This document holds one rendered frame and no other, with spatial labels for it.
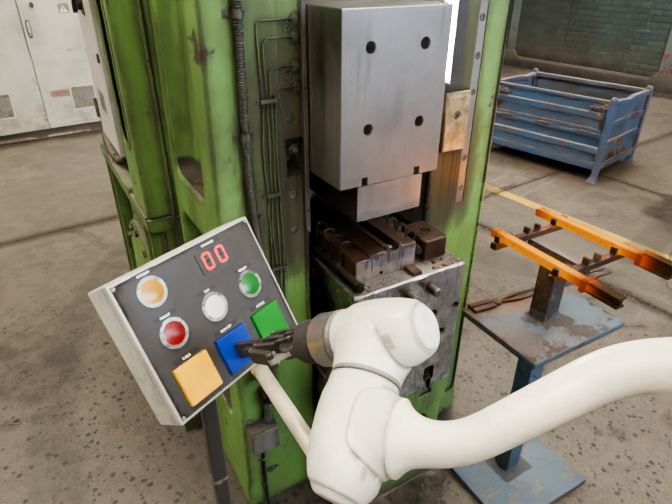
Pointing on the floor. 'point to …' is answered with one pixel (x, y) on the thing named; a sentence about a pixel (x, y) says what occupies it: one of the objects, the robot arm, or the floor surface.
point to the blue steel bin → (570, 119)
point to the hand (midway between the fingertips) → (249, 348)
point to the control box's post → (215, 452)
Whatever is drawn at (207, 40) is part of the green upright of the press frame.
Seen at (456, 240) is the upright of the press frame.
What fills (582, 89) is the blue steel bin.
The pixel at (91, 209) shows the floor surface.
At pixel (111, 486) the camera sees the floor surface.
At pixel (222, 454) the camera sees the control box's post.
